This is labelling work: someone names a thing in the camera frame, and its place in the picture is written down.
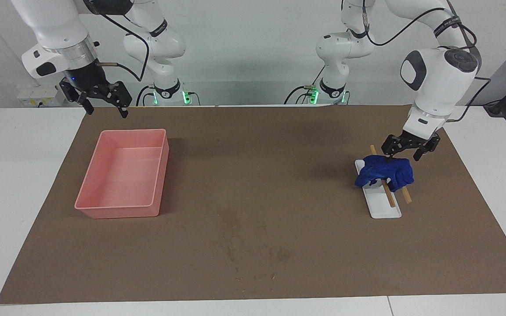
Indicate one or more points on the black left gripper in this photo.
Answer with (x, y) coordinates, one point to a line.
(413, 139)

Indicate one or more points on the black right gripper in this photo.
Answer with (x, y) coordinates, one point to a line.
(88, 81)

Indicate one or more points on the blue towel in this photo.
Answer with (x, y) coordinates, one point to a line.
(382, 172)

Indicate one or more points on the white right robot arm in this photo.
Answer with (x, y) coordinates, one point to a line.
(59, 22)

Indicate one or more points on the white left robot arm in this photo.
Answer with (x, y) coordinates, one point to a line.
(437, 79)

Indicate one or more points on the white towel rack stand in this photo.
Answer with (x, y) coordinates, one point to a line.
(380, 204)

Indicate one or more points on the wooden rack rod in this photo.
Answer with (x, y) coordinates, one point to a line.
(406, 196)
(389, 195)

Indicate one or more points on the pink plastic bin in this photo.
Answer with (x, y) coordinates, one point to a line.
(123, 175)

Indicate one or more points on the white power box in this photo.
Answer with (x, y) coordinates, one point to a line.
(33, 94)

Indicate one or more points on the brown table mat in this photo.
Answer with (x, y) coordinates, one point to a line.
(257, 197)

